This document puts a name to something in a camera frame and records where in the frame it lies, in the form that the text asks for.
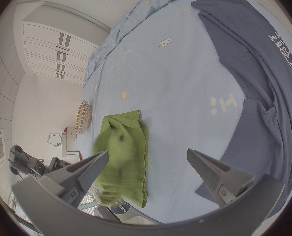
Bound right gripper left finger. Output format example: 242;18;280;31
41;150;110;207

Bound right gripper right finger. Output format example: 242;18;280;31
187;148;256;209

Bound green shorts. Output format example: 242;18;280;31
94;109;149;209

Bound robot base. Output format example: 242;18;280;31
93;194;164;225

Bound round woven basket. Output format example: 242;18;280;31
75;99;92;136

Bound white small table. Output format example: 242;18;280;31
61;127;80;157

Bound dark blue T-shirt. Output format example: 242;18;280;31
190;0;292;218

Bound white wardrobe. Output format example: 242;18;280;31
22;4;112;86

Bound pale blue quilt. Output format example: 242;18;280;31
83;0;199;85

